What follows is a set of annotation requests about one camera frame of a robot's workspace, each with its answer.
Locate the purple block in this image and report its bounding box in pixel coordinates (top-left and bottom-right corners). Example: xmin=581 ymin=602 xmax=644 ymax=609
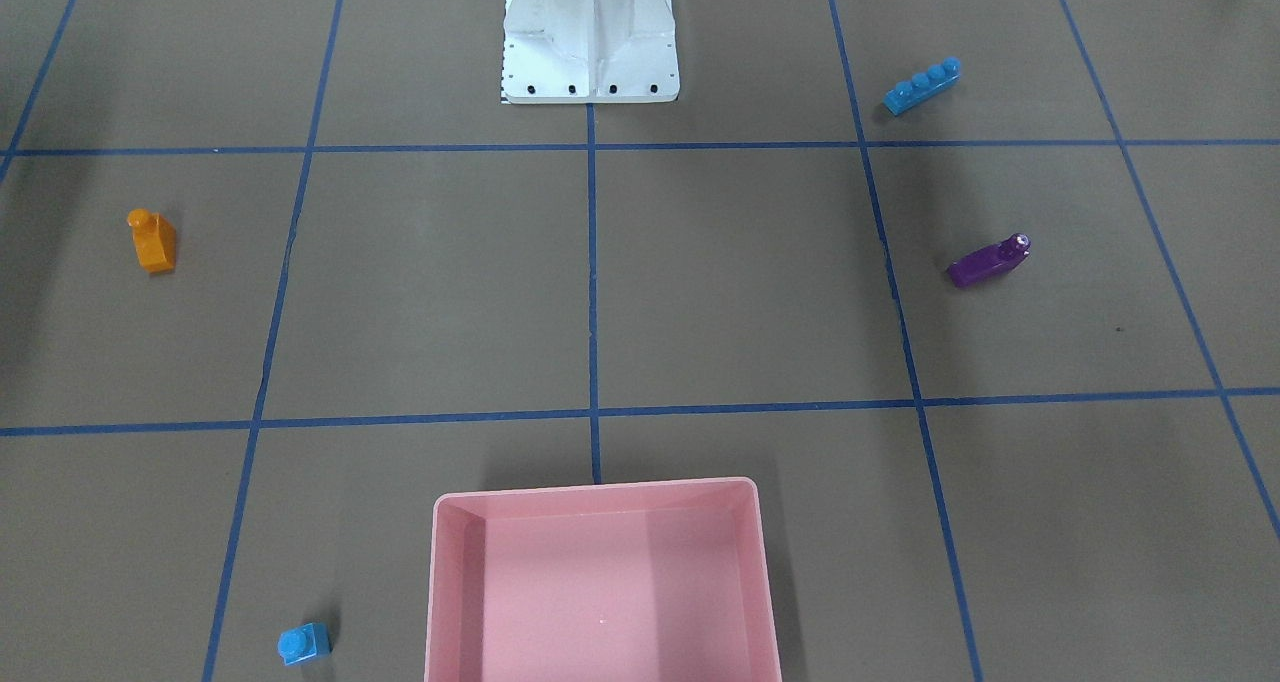
xmin=947 ymin=234 xmax=1030 ymax=289

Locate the long blue four-stud block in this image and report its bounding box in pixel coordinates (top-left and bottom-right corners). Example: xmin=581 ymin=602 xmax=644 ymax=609
xmin=883 ymin=58 xmax=963 ymax=116

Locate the small blue block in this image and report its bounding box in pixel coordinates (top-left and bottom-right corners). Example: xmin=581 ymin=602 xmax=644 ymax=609
xmin=276 ymin=622 xmax=332 ymax=667

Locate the orange block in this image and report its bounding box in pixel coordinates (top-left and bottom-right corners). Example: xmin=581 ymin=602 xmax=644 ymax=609
xmin=127 ymin=209 xmax=177 ymax=275

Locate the pink plastic box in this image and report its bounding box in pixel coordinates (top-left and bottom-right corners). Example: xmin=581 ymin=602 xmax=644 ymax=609
xmin=422 ymin=477 xmax=783 ymax=681

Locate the white camera stand base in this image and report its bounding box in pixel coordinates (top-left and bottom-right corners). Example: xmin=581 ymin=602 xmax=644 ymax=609
xmin=500 ymin=0 xmax=681 ymax=105

